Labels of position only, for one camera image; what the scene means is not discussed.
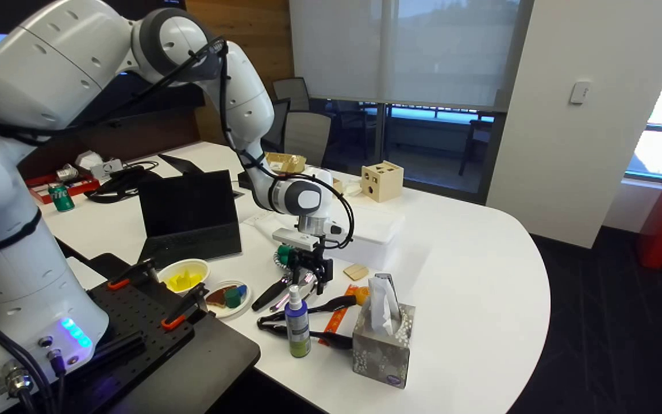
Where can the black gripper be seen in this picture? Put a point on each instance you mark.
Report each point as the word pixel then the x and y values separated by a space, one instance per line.
pixel 309 268

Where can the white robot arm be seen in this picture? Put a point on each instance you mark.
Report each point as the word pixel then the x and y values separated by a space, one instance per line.
pixel 40 69

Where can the white foam bowl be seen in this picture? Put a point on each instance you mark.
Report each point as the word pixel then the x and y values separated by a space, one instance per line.
pixel 164 274

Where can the ornate silver cutlery piece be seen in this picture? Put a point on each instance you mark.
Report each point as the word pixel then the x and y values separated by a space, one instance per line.
pixel 280 305

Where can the blue white spray bottle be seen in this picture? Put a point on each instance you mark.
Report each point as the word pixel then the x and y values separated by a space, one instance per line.
pixel 296 322

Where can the small wooden square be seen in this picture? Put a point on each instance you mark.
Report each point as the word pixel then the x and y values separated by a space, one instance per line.
pixel 357 272

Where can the blue toy block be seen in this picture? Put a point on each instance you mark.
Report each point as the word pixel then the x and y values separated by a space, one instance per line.
pixel 242 292

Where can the green toy block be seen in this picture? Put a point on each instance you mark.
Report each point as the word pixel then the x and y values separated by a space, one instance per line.
pixel 230 292

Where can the white tissue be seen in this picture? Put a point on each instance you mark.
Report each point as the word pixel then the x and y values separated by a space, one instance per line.
pixel 383 303

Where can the white foam plate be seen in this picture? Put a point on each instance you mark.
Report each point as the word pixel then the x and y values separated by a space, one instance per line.
pixel 229 312

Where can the brown patterned toy piece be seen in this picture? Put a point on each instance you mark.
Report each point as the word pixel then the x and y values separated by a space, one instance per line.
pixel 216 297

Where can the grey tissue box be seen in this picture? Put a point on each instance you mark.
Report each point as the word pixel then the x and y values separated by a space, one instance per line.
pixel 380 353

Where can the small black box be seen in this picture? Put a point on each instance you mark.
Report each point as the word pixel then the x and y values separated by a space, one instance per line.
pixel 245 180

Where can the orange black clamp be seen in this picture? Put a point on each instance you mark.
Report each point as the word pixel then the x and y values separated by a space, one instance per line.
pixel 132 276
pixel 184 306

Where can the yellow toy block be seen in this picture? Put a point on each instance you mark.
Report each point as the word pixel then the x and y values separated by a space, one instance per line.
pixel 182 280

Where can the cardboard box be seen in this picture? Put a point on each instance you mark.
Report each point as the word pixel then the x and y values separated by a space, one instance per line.
pixel 286 162

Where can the wooden cube with holes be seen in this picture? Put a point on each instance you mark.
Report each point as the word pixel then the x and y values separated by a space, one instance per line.
pixel 383 182

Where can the black rounded mat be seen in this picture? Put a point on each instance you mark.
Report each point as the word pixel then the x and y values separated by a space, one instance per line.
pixel 201 369

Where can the black laptop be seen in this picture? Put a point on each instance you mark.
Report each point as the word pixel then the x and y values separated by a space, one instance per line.
pixel 188 215

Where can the grey office chair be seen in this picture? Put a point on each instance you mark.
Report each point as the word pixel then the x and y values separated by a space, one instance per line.
pixel 309 138
pixel 292 93

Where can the red hand tool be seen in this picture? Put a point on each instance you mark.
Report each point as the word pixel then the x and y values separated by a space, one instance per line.
pixel 79 187

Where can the green can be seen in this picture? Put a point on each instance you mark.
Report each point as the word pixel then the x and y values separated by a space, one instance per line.
pixel 61 198

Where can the white roller blind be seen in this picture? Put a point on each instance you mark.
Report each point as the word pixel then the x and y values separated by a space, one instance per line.
pixel 407 47

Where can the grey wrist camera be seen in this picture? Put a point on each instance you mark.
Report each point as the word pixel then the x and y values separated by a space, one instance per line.
pixel 300 243

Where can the black pegboard base plate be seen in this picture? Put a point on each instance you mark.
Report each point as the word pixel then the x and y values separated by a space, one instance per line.
pixel 138 318

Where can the white light switch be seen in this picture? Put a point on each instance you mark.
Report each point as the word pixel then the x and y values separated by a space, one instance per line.
pixel 579 93

